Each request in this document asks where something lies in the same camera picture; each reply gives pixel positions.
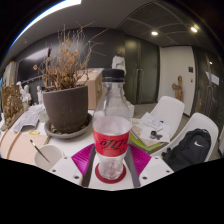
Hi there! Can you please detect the thin brush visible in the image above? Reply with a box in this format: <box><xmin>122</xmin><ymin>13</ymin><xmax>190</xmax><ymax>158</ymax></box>
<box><xmin>29</xmin><ymin>139</ymin><xmax>52</xmax><ymax>164</ymax></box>

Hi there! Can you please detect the white chair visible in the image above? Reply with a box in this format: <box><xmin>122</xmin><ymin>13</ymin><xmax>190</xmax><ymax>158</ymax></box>
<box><xmin>159</xmin><ymin>112</ymin><xmax>220</xmax><ymax>164</ymax></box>
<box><xmin>146</xmin><ymin>95</ymin><xmax>186</xmax><ymax>141</ymax></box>

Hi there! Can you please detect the dried plant in grey pot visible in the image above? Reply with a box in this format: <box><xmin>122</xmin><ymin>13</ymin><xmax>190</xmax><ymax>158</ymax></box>
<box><xmin>32</xmin><ymin>23</ymin><xmax>108</xmax><ymax>134</ymax></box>

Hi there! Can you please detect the small white cup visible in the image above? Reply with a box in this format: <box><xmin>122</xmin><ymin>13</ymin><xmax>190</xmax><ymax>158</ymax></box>
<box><xmin>38</xmin><ymin>109</ymin><xmax>49</xmax><ymax>123</ymax></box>

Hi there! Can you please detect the black backpack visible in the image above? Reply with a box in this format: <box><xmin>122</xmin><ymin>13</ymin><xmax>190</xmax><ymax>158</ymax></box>
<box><xmin>162</xmin><ymin>128</ymin><xmax>212</xmax><ymax>173</ymax></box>

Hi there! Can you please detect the grey folded paper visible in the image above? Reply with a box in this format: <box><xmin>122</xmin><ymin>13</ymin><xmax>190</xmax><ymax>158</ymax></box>
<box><xmin>11</xmin><ymin>104</ymin><xmax>46</xmax><ymax>134</ymax></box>

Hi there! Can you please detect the clear red-labelled drink bottle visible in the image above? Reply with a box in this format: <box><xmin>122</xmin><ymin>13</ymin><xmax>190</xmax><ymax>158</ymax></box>
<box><xmin>92</xmin><ymin>68</ymin><xmax>133</xmax><ymax>181</ymax></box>

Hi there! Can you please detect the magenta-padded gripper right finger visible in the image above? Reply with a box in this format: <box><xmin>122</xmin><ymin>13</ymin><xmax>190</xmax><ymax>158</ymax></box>
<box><xmin>123</xmin><ymin>143</ymin><xmax>175</xmax><ymax>189</ymax></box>

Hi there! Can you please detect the white plaster bust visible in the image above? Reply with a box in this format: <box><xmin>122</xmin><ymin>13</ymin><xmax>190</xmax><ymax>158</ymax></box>
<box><xmin>22</xmin><ymin>84</ymin><xmax>33</xmax><ymax>104</ymax></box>

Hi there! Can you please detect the dark wall blackboard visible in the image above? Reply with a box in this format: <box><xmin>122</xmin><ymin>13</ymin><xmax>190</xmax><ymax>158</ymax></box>
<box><xmin>16</xmin><ymin>46</ymin><xmax>53</xmax><ymax>83</ymax></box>

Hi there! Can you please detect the white mug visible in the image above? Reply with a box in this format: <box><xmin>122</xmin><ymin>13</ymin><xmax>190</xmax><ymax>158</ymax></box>
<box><xmin>33</xmin><ymin>143</ymin><xmax>65</xmax><ymax>172</ymax></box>

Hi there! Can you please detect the cardboard box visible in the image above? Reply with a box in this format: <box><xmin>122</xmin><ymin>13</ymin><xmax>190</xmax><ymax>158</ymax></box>
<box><xmin>76</xmin><ymin>68</ymin><xmax>104</xmax><ymax>111</ymax></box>

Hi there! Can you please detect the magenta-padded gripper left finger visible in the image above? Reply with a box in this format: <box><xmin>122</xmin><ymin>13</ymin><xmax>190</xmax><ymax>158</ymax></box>
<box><xmin>49</xmin><ymin>143</ymin><xmax>98</xmax><ymax>188</ymax></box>

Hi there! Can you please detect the tall white plaster statue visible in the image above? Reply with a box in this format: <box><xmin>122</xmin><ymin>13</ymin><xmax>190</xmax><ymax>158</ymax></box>
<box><xmin>111</xmin><ymin>53</ymin><xmax>135</xmax><ymax>118</ymax></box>

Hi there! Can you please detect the white papers stack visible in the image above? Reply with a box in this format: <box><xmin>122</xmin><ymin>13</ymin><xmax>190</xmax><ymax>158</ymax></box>
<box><xmin>131</xmin><ymin>112</ymin><xmax>172</xmax><ymax>144</ymax></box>

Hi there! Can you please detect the green folder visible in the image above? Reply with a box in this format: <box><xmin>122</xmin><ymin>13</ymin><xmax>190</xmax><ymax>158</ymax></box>
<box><xmin>129</xmin><ymin>133</ymin><xmax>164</xmax><ymax>153</ymax></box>

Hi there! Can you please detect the small white plaster figure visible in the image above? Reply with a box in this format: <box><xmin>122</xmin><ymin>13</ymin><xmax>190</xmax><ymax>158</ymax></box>
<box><xmin>35</xmin><ymin>85</ymin><xmax>44</xmax><ymax>105</ymax></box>

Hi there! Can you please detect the light wooden board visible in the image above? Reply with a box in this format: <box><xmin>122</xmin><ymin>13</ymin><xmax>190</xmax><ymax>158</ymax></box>
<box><xmin>0</xmin><ymin>129</ymin><xmax>51</xmax><ymax>167</ymax></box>

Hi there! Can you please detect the wooden figure statue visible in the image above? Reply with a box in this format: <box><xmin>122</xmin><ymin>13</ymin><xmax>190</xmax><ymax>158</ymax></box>
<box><xmin>171</xmin><ymin>75</ymin><xmax>185</xmax><ymax>103</ymax></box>

